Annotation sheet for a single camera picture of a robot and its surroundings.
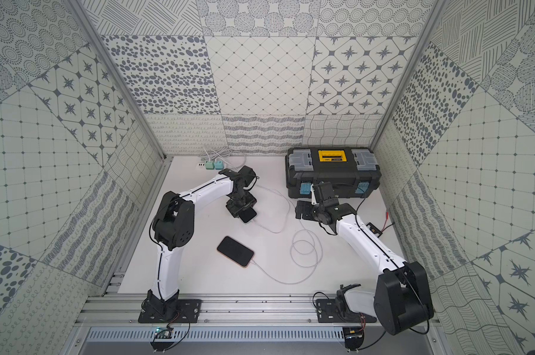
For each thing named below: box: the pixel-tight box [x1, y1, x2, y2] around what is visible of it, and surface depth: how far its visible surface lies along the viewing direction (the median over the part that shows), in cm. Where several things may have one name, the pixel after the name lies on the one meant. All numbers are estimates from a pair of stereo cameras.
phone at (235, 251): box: [216, 235, 255, 269], surface depth 89 cm
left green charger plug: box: [205, 160, 216, 171], surface depth 111 cm
